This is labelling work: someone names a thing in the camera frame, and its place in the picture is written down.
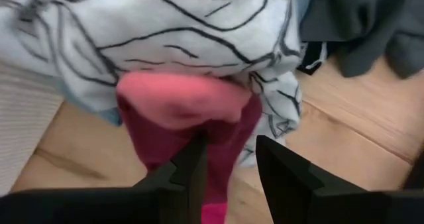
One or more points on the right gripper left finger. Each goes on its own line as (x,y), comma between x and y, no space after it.
(179,197)

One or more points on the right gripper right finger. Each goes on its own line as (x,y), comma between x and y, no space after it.
(298,197)

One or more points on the pink and maroon sock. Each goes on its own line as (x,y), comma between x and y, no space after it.
(172,98)

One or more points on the white perforated plastic basket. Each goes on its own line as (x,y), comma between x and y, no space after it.
(23,124)

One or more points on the white cloth with black lines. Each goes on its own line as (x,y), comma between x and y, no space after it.
(165,18)

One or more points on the dark grey cloth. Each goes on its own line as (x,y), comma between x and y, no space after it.
(364,18)

